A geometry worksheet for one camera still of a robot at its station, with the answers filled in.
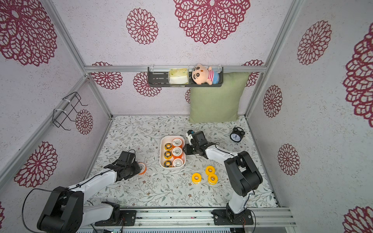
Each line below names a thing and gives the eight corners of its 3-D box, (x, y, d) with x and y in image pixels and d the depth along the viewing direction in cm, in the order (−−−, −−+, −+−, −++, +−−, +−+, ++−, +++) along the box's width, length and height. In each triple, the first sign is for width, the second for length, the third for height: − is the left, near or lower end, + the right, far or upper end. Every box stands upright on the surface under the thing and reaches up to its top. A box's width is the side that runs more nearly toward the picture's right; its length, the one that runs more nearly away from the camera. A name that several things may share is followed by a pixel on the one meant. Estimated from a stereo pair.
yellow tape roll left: (192, 184, 87) (192, 183, 85) (191, 174, 91) (192, 173, 89) (201, 184, 87) (201, 183, 85) (200, 174, 91) (201, 173, 89)
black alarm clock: (228, 139, 108) (231, 130, 101) (232, 133, 112) (235, 125, 104) (238, 144, 105) (242, 136, 98) (241, 138, 109) (246, 130, 101)
